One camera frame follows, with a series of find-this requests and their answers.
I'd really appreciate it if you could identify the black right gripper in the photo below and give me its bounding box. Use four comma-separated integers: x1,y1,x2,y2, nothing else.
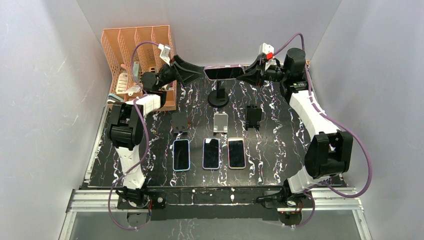
235,56,289,88

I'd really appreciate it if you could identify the black round base phone stand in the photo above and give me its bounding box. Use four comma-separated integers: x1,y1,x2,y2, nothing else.
207,80,229,108

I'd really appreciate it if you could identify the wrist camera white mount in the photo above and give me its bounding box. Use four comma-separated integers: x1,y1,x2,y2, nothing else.
259,42,275,61
157,43,171,65

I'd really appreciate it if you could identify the phone with lilac case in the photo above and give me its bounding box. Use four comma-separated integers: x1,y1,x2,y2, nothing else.
202,138,220,170

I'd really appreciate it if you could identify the phone with purple clear case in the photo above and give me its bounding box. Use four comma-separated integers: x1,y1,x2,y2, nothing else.
203,64,245,81

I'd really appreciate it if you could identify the white paper card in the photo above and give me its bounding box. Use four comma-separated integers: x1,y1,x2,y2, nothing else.
115,72,128,94

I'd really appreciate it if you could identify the phone with pink case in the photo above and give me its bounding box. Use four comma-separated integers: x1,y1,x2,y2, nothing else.
227,137,246,170

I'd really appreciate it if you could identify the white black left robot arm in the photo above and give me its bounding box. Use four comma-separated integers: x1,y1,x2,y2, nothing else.
107,55,205,208

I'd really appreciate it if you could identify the black clamp phone stand right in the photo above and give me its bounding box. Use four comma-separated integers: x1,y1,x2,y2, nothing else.
244,104,263,130

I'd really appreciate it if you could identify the aluminium frame rail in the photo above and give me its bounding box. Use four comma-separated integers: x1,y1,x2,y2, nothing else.
59,188,372,240

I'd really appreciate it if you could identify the teal bordered item beside organizer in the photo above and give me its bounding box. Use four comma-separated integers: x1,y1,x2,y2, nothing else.
106,93,124,105

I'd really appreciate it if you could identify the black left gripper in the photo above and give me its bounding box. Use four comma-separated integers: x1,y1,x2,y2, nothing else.
157,54,203,89

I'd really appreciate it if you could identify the orange plastic file organizer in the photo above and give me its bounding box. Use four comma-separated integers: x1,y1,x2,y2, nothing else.
100,25,176,101

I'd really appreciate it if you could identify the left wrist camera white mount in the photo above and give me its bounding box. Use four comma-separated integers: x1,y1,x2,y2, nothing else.
157,43,171,65

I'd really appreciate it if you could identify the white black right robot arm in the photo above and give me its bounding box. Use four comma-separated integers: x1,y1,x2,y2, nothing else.
236,47,353,208

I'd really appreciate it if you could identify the phone with blue case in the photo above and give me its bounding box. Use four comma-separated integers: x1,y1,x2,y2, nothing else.
172,139,191,172

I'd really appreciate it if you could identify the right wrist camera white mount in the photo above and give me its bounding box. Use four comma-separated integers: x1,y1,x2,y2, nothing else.
259,42,275,61

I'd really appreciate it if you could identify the black folding phone stand left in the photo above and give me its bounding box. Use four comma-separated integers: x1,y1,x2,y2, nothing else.
171,112,189,135

